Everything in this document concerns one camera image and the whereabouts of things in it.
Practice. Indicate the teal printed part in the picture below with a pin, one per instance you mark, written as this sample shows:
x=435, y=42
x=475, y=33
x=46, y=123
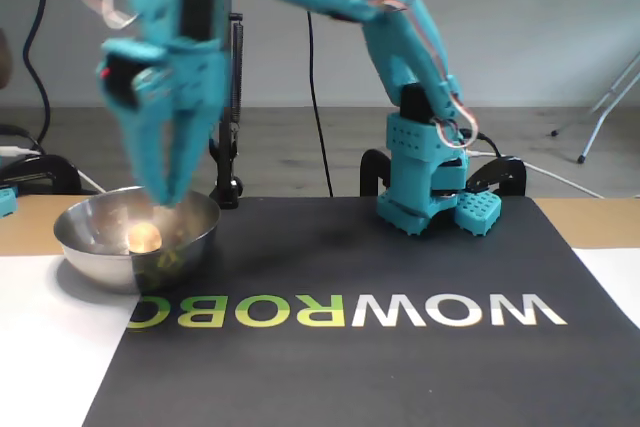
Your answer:
x=7, y=202

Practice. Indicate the white paper sheet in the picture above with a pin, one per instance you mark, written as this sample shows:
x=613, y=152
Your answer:
x=50, y=357
x=620, y=277

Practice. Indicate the black spring-arm camera stand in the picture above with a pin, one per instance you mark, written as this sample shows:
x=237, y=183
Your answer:
x=226, y=167

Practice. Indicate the metal bowl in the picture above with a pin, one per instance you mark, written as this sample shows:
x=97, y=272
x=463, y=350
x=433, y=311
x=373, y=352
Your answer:
x=100, y=267

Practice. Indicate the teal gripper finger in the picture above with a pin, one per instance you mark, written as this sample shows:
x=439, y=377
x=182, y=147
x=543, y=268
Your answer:
x=192, y=147
x=150, y=147

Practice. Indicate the dark brown rounded object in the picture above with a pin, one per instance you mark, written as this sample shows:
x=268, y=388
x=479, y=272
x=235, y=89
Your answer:
x=4, y=62

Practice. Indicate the white metal folding stand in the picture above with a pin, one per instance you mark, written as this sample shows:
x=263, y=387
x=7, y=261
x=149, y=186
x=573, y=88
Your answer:
x=598, y=123

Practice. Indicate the tan ball with black base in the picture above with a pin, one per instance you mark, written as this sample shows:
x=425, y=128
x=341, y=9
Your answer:
x=144, y=237

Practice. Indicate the black mat with WOWROBO print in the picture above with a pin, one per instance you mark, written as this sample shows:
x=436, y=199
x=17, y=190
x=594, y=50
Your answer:
x=300, y=372

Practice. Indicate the teal gripper body, black servo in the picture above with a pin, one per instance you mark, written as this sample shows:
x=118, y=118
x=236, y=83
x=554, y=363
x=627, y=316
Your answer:
x=167, y=97

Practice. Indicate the black table clamp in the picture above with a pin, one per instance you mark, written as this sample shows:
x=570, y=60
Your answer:
x=515, y=172
x=370, y=172

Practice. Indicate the black bulky object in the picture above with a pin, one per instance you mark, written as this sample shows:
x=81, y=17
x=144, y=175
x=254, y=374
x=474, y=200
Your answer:
x=45, y=172

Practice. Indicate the teal 3D-printed robot arm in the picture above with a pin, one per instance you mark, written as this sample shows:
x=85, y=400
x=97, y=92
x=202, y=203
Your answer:
x=410, y=177

